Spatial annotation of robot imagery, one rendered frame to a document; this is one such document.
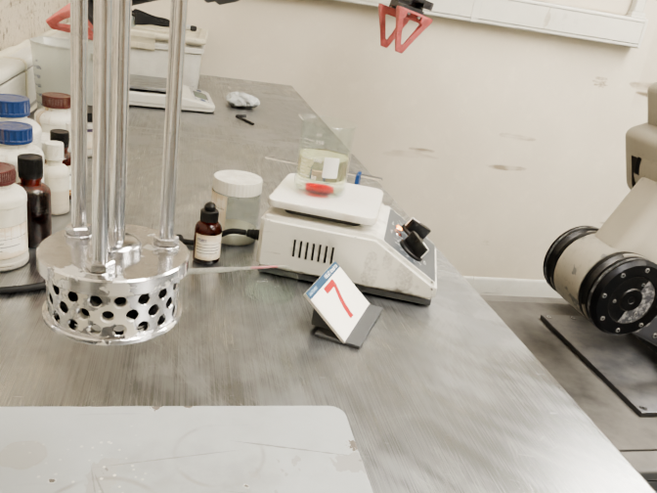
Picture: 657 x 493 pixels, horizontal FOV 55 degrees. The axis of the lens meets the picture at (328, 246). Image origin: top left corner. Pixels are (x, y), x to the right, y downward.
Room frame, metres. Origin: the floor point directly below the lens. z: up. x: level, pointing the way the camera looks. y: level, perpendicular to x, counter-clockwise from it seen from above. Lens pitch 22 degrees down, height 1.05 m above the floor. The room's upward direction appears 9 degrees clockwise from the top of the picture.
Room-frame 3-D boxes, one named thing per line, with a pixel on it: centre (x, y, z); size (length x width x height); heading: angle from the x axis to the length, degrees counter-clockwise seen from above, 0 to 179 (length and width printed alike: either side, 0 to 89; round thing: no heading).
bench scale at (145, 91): (1.51, 0.46, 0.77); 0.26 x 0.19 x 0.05; 108
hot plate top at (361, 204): (0.69, 0.01, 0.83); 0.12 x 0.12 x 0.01; 85
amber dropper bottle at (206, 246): (0.65, 0.14, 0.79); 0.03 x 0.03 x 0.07
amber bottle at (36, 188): (0.63, 0.32, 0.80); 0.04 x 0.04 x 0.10
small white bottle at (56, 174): (0.72, 0.34, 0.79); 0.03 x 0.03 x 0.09
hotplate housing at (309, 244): (0.69, -0.02, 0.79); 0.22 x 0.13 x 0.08; 85
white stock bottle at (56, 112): (0.89, 0.42, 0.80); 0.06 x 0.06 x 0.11
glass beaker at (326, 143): (0.70, 0.02, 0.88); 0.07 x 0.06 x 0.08; 63
